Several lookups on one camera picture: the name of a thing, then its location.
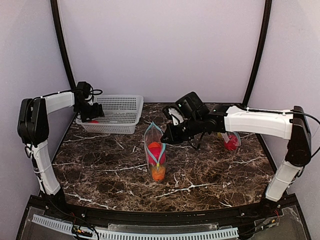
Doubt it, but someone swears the red toy pepper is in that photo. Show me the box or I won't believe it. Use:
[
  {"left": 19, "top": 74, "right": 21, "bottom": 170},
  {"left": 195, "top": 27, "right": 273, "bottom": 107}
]
[{"left": 88, "top": 120, "right": 99, "bottom": 124}]

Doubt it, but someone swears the clear zip bag blue zipper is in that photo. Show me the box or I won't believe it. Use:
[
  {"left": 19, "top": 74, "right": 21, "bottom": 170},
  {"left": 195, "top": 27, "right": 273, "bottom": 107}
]
[{"left": 143, "top": 122, "right": 167, "bottom": 183}]

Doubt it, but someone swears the pink toy fruit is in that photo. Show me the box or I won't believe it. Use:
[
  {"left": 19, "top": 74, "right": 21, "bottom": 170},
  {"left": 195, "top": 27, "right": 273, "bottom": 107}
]
[{"left": 147, "top": 149, "right": 166, "bottom": 166}]

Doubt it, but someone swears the orange green toy mango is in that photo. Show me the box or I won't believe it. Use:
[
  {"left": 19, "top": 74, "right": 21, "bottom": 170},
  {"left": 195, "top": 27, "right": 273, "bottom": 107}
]
[{"left": 151, "top": 165, "right": 166, "bottom": 182}]

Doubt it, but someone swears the clear zip bag yellow slider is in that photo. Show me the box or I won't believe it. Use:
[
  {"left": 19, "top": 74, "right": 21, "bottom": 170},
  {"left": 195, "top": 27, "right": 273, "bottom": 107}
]
[{"left": 217, "top": 132, "right": 242, "bottom": 151}]

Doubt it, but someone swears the red toy apple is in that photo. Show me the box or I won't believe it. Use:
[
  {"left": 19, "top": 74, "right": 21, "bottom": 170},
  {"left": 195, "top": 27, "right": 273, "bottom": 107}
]
[{"left": 223, "top": 135, "right": 238, "bottom": 151}]

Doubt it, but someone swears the orange toy pumpkin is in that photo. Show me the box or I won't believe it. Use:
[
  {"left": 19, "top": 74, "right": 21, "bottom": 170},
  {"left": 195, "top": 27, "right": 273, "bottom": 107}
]
[{"left": 147, "top": 141, "right": 162, "bottom": 151}]

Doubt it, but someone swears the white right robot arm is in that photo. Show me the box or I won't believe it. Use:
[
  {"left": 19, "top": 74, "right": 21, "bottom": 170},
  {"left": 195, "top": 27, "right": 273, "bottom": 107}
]
[{"left": 160, "top": 91, "right": 315, "bottom": 202}]

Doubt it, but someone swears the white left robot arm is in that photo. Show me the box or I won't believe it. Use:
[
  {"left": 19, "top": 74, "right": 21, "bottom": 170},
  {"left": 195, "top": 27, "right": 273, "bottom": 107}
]
[{"left": 17, "top": 81, "right": 104, "bottom": 196}]

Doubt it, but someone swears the white perforated plastic basket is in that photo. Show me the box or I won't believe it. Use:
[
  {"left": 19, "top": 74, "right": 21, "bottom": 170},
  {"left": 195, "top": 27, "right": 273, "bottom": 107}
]
[{"left": 75, "top": 94, "right": 144, "bottom": 135}]

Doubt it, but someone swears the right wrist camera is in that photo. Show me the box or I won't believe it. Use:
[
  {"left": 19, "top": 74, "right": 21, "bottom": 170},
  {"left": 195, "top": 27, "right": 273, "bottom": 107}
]
[{"left": 162, "top": 106, "right": 185, "bottom": 126}]

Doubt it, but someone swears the black front frame rail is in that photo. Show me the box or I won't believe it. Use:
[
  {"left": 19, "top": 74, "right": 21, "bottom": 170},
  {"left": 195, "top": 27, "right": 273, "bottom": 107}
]
[{"left": 44, "top": 199, "right": 276, "bottom": 227}]

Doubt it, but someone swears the left black frame post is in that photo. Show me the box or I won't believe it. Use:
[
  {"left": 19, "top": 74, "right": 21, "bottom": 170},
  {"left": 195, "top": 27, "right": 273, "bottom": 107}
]
[{"left": 50, "top": 0, "right": 76, "bottom": 90}]

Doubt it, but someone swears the black frame post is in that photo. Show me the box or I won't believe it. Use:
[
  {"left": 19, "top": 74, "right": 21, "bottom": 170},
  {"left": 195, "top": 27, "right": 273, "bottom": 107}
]
[
  {"left": 50, "top": 0, "right": 76, "bottom": 90},
  {"left": 242, "top": 0, "right": 273, "bottom": 106}
]

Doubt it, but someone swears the white slotted cable duct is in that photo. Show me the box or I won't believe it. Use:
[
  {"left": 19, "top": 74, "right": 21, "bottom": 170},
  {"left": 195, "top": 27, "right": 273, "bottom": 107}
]
[{"left": 31, "top": 214, "right": 239, "bottom": 240}]

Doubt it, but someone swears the right black frame post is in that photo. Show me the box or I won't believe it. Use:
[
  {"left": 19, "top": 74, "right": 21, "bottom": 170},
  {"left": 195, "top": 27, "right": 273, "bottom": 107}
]
[{"left": 242, "top": 0, "right": 273, "bottom": 106}]

